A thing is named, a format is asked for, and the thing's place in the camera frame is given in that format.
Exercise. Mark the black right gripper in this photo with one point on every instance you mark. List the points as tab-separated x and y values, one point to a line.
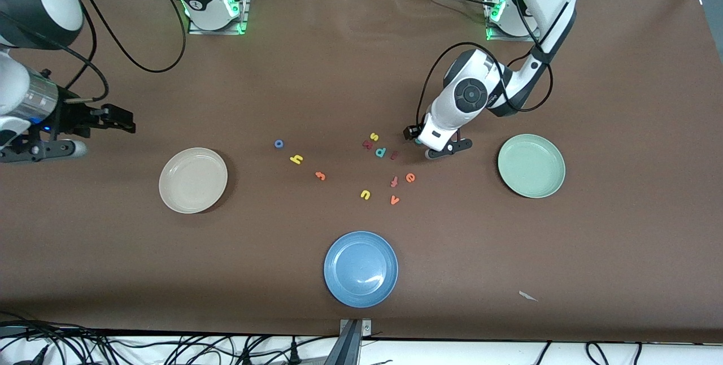
77	118

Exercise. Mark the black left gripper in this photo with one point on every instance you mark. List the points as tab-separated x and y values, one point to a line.
410	133

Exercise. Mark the yellow letter h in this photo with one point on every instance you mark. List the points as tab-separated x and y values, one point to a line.
296	158

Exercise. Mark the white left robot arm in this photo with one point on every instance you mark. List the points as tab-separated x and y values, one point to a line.
469	94

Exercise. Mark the teal letter p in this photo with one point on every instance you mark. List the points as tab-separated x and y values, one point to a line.
382	154

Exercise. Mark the maroon letter n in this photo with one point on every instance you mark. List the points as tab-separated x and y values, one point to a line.
367	143

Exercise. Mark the yellow letter u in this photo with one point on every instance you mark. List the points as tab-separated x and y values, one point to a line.
364	196

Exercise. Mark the brown table cover sheet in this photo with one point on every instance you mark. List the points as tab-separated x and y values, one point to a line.
361	71

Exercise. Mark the beige plate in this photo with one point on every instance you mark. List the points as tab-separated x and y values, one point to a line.
193	180

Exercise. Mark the green plate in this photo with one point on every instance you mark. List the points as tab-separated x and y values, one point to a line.
531	166

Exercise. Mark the blue plate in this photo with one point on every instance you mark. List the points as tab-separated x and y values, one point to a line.
361	269

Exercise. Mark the white paper scrap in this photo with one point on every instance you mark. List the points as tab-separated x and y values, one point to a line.
527	296

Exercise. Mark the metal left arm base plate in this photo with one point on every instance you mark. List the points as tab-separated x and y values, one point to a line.
497	36

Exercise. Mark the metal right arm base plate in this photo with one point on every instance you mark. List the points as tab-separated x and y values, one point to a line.
244	14

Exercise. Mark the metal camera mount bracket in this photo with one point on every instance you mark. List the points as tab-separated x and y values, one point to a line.
355	328

